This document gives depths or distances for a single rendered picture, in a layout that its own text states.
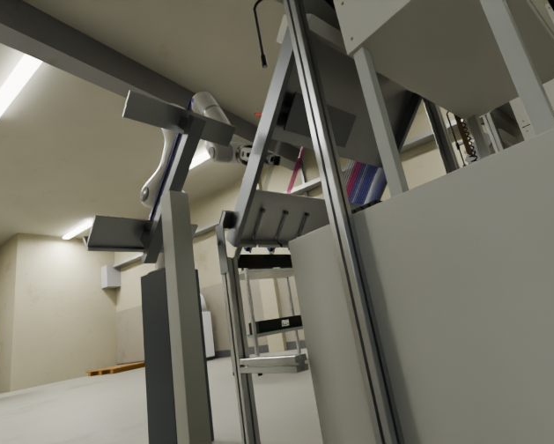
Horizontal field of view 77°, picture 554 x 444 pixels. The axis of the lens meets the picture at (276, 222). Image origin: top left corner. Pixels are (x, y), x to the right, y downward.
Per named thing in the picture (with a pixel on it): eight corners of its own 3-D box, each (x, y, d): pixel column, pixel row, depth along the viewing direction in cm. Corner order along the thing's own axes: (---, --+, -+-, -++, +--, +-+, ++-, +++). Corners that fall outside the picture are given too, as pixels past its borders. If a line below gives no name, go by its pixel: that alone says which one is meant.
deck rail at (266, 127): (233, 247, 120) (225, 239, 125) (239, 247, 122) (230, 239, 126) (299, 25, 100) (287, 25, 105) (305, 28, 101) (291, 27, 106)
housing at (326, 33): (302, 43, 102) (275, 41, 112) (395, 92, 133) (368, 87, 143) (311, 13, 100) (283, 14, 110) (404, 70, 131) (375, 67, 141)
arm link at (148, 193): (177, 213, 169) (146, 209, 156) (163, 210, 176) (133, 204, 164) (200, 112, 168) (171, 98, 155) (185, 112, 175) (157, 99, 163)
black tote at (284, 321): (260, 333, 338) (258, 321, 341) (249, 334, 351) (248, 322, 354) (302, 325, 374) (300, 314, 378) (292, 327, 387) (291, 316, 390)
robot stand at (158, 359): (149, 455, 137) (140, 277, 156) (186, 438, 151) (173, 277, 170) (178, 458, 127) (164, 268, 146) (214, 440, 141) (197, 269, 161)
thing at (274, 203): (236, 240, 123) (232, 236, 126) (354, 244, 165) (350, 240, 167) (251, 189, 118) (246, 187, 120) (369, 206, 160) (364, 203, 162)
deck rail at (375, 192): (358, 248, 163) (348, 242, 168) (360, 248, 165) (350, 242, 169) (421, 93, 143) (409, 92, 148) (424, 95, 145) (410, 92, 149)
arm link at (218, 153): (189, 102, 144) (218, 150, 130) (224, 106, 154) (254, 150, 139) (185, 121, 150) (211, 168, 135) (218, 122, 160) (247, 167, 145)
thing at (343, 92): (270, 139, 111) (262, 136, 115) (389, 170, 153) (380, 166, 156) (304, 28, 102) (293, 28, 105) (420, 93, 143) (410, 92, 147)
